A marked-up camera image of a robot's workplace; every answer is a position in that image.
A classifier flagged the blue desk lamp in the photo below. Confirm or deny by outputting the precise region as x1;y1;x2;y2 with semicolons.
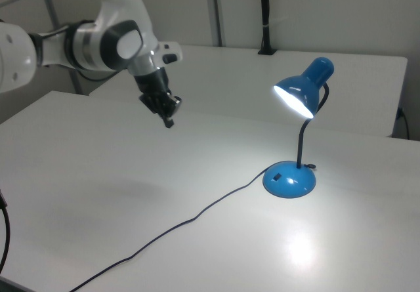
262;56;335;200

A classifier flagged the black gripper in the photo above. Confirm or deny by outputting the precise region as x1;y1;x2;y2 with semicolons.
133;67;183;130

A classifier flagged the black pole with clamp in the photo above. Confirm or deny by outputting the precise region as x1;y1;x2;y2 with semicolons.
257;0;277;56

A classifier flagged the black cable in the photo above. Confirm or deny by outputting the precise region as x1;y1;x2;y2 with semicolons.
398;107;411;140
0;188;12;270

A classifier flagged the white desk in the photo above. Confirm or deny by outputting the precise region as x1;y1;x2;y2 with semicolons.
89;44;408;139

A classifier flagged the black lamp power cord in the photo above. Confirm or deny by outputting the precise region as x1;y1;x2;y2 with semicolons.
70;169;274;292

